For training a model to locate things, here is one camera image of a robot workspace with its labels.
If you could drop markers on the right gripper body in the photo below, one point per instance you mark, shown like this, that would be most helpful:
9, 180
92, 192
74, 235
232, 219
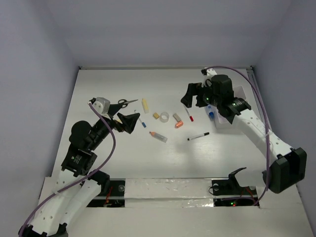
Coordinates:
209, 97

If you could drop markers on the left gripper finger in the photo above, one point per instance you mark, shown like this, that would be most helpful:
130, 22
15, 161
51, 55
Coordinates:
113, 109
128, 122

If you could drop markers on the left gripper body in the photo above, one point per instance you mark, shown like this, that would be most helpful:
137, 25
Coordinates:
101, 128

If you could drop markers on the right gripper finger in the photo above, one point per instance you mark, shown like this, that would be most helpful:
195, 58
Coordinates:
192, 91
200, 97

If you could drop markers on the black scissors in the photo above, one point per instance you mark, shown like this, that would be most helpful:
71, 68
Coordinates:
124, 103

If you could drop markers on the blue glue bottle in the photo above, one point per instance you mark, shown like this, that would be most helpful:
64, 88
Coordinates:
210, 112

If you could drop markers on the yellow highlighter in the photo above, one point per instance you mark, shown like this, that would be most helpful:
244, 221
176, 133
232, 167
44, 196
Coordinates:
145, 106

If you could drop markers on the grey eraser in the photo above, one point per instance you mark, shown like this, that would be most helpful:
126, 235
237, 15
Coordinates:
178, 119

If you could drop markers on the clear tape roll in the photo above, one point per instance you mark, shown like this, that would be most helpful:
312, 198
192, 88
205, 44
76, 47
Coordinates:
164, 117

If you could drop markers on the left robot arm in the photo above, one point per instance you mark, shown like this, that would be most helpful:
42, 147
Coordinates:
77, 184

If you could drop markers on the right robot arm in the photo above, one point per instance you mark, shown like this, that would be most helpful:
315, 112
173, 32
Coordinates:
286, 165

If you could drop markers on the blue cap white marker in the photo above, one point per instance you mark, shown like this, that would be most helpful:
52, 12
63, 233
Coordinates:
141, 121

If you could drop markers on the red cap white marker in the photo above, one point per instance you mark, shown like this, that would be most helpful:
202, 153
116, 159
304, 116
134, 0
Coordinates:
188, 113

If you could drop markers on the white compartment organizer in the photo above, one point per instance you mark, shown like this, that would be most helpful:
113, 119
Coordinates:
228, 107

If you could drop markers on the clear tube orange tip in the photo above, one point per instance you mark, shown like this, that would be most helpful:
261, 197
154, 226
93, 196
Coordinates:
158, 136

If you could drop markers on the black marker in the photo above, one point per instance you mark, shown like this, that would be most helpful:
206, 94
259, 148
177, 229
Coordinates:
198, 136

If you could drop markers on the orange highlighter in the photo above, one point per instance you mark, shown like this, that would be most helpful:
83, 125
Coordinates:
179, 124

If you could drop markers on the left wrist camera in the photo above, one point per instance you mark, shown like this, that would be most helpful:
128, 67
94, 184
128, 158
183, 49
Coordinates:
99, 105

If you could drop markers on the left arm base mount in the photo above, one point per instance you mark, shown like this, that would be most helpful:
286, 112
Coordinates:
112, 197

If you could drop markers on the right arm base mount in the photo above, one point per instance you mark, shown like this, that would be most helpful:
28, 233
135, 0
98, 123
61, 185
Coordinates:
227, 192

